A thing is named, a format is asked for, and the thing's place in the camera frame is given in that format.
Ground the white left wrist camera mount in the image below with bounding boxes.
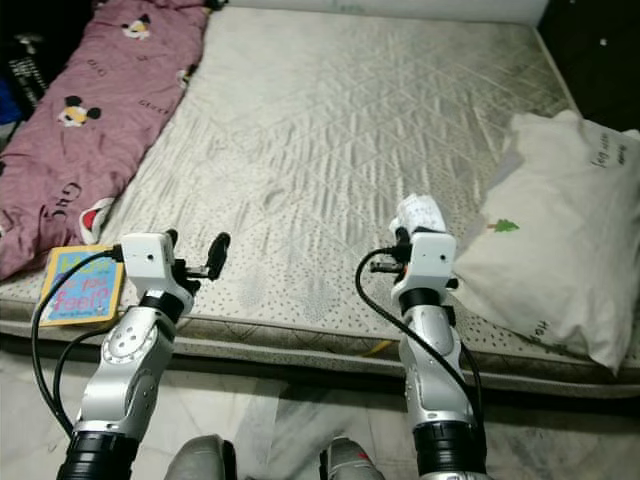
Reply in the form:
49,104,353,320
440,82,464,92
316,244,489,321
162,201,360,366
120,232,177,295

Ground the silver robot leg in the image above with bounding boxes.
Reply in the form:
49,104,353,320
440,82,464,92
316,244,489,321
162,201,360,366
165,435,239,480
320,437,386,480

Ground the white printed paper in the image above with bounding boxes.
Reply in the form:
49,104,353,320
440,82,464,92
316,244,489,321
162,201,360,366
393,193,449,237

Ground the dark tufted headboard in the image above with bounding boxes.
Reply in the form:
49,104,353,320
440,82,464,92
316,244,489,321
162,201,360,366
535,0,640,131

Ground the grey quilted mattress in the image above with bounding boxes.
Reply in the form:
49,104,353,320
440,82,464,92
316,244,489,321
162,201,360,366
0,5,640,397

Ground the silver right robot leg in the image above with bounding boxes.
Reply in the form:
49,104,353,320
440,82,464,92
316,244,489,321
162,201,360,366
320,437,386,480

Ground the black white printed bag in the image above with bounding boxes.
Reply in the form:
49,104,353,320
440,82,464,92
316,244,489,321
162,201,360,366
8,35,52,112

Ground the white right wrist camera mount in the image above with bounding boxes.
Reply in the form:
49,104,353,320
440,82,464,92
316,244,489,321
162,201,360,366
400,231,459,292

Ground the silver left robot leg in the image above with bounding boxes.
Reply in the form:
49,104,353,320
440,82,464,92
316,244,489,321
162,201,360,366
165,435,239,480

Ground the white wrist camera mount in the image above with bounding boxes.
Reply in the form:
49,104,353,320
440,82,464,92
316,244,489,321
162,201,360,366
400,231,459,292
120,232,177,295

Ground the blue fabric item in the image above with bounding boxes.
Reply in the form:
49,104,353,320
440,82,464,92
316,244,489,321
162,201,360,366
0,80,24,127

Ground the pink cartoon mouse blanket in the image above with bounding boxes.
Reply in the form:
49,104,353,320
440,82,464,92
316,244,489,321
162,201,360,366
0,0,211,282

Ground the white pillow green tree print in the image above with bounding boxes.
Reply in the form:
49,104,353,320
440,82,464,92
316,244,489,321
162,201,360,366
452,109,640,377

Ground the blue yellow children's book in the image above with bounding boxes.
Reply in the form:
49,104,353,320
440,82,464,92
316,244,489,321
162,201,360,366
40,245,127,328

